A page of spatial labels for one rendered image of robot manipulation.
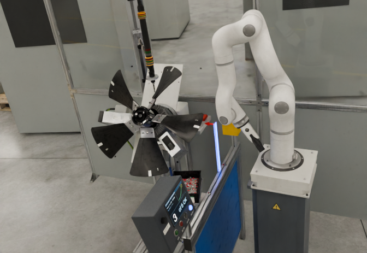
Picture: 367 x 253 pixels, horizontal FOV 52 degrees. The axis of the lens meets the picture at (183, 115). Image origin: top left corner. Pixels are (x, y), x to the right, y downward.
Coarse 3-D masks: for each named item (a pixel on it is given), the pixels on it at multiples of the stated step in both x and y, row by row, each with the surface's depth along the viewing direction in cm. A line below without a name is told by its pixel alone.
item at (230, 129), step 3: (231, 123) 230; (222, 126) 233; (225, 126) 232; (228, 126) 231; (231, 126) 231; (234, 126) 230; (222, 129) 234; (225, 129) 233; (228, 129) 232; (231, 129) 232; (234, 129) 231; (237, 129) 230; (240, 129) 236; (225, 132) 234; (228, 132) 233; (231, 132) 233; (234, 132) 232; (237, 132) 231; (231, 135) 234; (234, 135) 233; (237, 135) 232
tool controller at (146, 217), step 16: (176, 176) 157; (160, 192) 150; (176, 192) 152; (144, 208) 144; (160, 208) 141; (176, 208) 150; (192, 208) 161; (144, 224) 141; (160, 224) 139; (176, 224) 149; (144, 240) 146; (160, 240) 142; (176, 240) 147
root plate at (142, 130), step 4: (140, 128) 222; (144, 128) 223; (148, 128) 224; (152, 128) 225; (140, 132) 221; (144, 132) 222; (140, 136) 220; (144, 136) 221; (148, 136) 222; (152, 136) 224
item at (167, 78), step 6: (168, 66) 232; (168, 72) 228; (174, 72) 222; (180, 72) 219; (162, 78) 231; (168, 78) 223; (174, 78) 219; (162, 84) 224; (168, 84) 219; (156, 90) 230; (162, 90) 220; (156, 96) 222
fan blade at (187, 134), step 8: (168, 120) 218; (176, 120) 217; (184, 120) 217; (192, 120) 216; (200, 120) 215; (168, 128) 213; (176, 128) 212; (184, 128) 212; (192, 128) 212; (184, 136) 209; (192, 136) 208
